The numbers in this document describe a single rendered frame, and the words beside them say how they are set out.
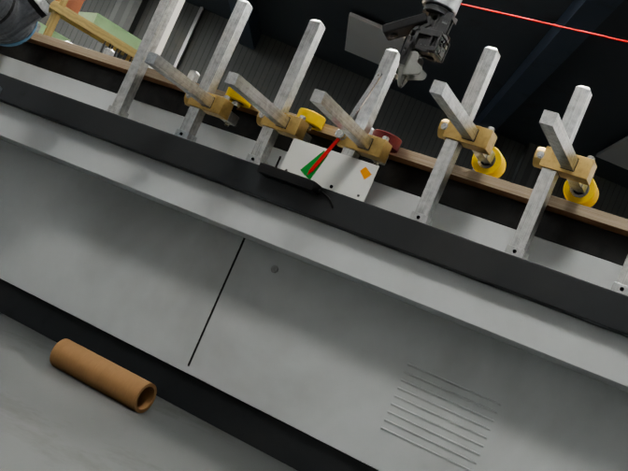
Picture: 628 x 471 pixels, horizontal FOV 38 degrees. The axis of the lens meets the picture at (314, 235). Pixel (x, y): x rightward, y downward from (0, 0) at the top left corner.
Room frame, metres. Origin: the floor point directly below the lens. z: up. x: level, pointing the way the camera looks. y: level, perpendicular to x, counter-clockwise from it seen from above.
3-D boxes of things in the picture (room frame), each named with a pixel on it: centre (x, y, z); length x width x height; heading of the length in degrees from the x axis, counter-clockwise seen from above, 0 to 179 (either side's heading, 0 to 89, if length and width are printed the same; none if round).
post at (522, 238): (2.11, -0.45, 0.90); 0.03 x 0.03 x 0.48; 63
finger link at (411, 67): (2.20, -0.06, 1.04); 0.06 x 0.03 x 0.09; 62
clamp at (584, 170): (2.10, -0.47, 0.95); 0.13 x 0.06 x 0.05; 63
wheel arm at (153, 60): (2.46, 0.45, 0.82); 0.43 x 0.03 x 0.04; 153
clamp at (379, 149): (2.33, -0.02, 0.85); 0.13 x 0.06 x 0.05; 63
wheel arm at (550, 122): (2.03, -0.45, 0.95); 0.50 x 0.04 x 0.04; 153
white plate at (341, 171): (2.33, 0.04, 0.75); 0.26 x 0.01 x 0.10; 63
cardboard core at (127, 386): (2.40, 0.36, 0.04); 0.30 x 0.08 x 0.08; 63
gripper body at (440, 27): (2.21, -0.07, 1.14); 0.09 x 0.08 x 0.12; 62
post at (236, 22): (2.57, 0.44, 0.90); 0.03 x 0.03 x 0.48; 63
